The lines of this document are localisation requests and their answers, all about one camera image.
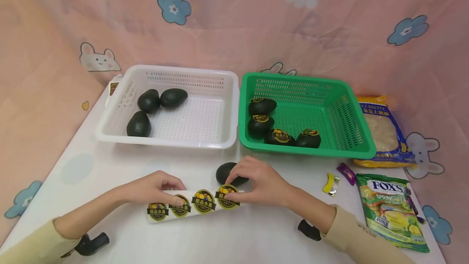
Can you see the person's right hand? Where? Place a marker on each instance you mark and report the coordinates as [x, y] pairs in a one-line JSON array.
[[267, 184]]

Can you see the person's left hand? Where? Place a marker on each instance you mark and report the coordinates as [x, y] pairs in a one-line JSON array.
[[150, 188]]

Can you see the person's left thumb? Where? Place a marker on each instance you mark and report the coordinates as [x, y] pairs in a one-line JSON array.
[[175, 201]]

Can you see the person's right fingers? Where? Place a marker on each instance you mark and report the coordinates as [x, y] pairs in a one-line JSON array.
[[238, 168]]

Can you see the person's right thumb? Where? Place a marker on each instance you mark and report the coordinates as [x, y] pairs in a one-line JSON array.
[[236, 197]]

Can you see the person's left fingers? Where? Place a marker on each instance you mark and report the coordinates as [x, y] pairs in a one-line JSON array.
[[174, 181]]

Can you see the person's right index finger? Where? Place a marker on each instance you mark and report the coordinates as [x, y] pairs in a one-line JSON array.
[[238, 183]]

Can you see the strip of round stickers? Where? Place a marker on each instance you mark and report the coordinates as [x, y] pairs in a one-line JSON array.
[[199, 207]]

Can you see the person's right forearm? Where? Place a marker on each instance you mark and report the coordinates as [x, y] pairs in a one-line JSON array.
[[344, 227]]

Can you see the person's left forearm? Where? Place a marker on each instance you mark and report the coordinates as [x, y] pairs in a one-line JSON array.
[[84, 219]]

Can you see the plain dark avocado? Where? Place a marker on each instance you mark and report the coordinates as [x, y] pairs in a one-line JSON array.
[[139, 124], [173, 97], [148, 101], [223, 172]]

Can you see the dark avocado with sticker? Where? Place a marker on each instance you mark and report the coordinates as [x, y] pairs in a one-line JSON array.
[[278, 137], [259, 126], [308, 139], [262, 107]]

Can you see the white plastic basket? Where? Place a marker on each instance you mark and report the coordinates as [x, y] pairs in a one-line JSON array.
[[205, 117]]

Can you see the black wrist band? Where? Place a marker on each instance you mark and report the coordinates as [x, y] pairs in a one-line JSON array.
[[309, 230], [91, 245]]

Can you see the green plastic basket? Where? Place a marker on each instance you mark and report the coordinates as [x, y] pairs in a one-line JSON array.
[[307, 113]]

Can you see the yellow candy wrapper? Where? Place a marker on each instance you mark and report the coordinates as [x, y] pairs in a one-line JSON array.
[[331, 184]]

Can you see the purple candy wrapper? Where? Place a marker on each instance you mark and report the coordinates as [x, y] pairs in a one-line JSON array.
[[346, 173]]

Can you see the white paper with brown label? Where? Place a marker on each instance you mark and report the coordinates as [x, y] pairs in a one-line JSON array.
[[113, 91]]

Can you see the blue and yellow pasta bag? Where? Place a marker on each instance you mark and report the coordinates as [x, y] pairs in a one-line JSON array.
[[384, 133]]

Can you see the green candy bag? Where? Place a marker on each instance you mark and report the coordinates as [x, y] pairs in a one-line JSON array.
[[392, 215]]

